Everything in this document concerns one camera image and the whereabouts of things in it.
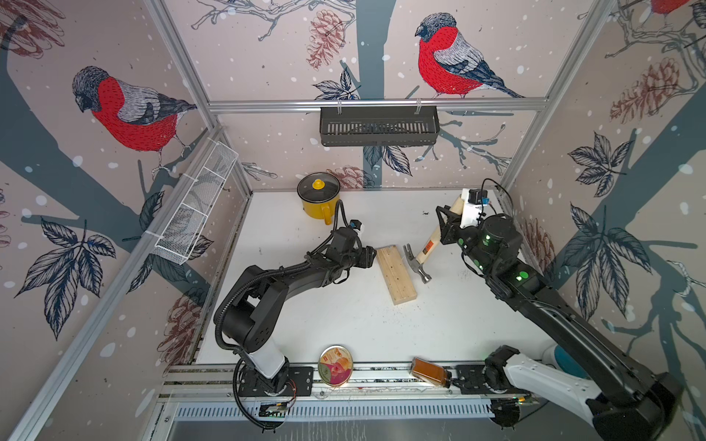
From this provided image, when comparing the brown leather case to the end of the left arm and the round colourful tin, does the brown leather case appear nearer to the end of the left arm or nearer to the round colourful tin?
the round colourful tin

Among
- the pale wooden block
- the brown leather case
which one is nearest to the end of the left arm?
the pale wooden block

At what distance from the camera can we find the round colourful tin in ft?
2.39

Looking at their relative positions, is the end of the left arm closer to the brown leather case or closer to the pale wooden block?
the pale wooden block

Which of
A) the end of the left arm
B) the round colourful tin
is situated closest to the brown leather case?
the round colourful tin

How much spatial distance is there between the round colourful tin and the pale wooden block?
23cm

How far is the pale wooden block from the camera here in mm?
889
